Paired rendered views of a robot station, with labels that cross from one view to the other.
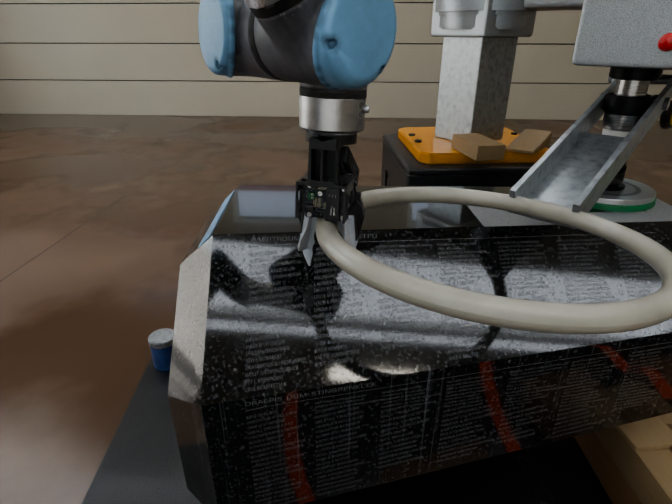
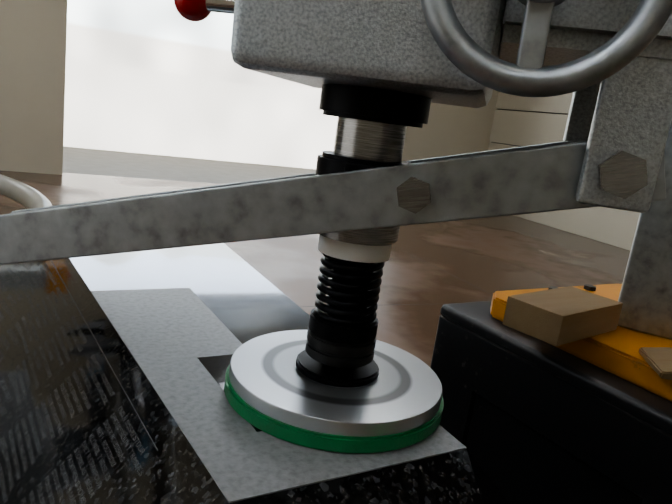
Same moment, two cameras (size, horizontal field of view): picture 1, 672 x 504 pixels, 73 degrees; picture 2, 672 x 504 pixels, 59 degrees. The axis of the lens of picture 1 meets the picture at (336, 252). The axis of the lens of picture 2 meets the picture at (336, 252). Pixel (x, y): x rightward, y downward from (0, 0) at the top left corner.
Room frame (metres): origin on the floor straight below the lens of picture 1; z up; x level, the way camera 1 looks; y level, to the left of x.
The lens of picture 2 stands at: (0.78, -1.13, 1.08)
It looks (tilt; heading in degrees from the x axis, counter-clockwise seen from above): 13 degrees down; 60
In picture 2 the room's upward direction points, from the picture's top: 8 degrees clockwise
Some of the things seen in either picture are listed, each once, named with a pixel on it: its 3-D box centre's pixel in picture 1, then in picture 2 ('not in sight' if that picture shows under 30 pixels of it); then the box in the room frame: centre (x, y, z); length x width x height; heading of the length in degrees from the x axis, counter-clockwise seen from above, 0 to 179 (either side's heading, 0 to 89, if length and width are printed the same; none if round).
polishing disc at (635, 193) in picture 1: (604, 188); (336, 374); (1.08, -0.66, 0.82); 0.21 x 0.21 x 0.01
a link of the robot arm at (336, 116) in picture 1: (334, 115); not in sight; (0.64, 0.00, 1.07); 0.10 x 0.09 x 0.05; 77
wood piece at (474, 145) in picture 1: (477, 146); (564, 313); (1.61, -0.50, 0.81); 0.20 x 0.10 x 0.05; 11
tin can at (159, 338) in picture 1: (164, 349); not in sight; (1.40, 0.65, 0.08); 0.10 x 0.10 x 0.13
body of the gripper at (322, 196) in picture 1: (328, 175); not in sight; (0.63, 0.01, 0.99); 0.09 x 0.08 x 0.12; 168
